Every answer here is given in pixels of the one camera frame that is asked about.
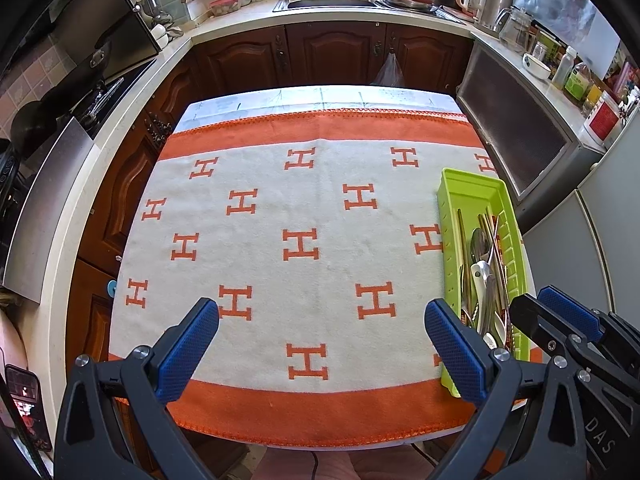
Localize large steel spoon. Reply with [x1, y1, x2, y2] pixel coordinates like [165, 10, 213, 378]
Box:
[470, 227, 493, 311]

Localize grey refrigerator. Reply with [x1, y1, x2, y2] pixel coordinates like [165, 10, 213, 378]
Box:
[520, 115, 640, 342]

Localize green plastic tray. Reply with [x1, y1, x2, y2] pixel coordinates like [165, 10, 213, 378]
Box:
[436, 167, 532, 398]

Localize pale blue table cover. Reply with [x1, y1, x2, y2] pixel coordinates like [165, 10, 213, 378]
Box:
[177, 85, 466, 133]

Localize stainless steel panel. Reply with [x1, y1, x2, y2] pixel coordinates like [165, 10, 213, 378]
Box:
[2, 117, 97, 306]

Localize white ceramic spoon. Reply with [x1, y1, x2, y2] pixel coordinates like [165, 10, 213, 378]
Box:
[469, 259, 502, 352]

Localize bamboo chopstick red bands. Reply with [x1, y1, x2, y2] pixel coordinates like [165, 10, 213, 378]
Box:
[456, 208, 471, 326]

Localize grey metal cabinet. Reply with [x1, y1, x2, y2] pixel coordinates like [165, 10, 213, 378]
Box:
[455, 39, 609, 202]

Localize black wok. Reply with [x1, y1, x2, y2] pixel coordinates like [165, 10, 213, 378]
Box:
[10, 100, 57, 157]

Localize white patterned bowl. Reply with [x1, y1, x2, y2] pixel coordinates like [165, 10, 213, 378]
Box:
[522, 53, 552, 81]

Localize green labelled oil bottle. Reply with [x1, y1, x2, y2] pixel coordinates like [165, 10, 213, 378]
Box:
[563, 62, 594, 103]

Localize orange grey patterned blanket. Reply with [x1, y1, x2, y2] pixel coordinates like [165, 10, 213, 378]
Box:
[107, 107, 546, 448]

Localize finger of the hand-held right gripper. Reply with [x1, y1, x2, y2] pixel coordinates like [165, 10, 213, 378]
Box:
[509, 293, 577, 359]
[536, 284, 607, 342]

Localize white electric kettle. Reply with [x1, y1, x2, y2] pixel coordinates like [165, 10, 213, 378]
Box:
[455, 0, 516, 32]

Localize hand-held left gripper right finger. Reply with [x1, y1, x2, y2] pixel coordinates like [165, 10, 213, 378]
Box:
[424, 298, 594, 480]

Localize steel sink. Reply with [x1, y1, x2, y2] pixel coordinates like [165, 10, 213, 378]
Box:
[273, 0, 468, 25]

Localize clear plastic bottle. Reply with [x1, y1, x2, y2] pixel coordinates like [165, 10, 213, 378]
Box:
[551, 45, 579, 91]

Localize wooden chopsticks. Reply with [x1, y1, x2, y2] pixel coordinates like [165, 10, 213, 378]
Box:
[494, 213, 516, 348]

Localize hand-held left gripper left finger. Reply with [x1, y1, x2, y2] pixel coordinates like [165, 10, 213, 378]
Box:
[52, 297, 221, 480]

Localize black smartphone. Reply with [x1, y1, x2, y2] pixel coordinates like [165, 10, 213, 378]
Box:
[4, 363, 54, 454]

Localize clear plastic bag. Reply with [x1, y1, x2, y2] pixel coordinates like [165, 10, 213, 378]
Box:
[372, 49, 406, 89]

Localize brown wooden cabinets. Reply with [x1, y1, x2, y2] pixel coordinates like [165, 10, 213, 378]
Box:
[65, 22, 474, 376]

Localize black range hood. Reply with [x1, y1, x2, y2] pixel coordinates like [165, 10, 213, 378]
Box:
[44, 0, 164, 92]

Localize red labelled white jar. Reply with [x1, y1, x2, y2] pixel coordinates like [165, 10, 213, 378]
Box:
[583, 90, 624, 148]

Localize round steel spoon gold handle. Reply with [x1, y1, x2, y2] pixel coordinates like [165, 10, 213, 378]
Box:
[477, 213, 496, 263]

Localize glass pitcher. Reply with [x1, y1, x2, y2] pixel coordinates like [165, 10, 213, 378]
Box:
[497, 5, 534, 57]

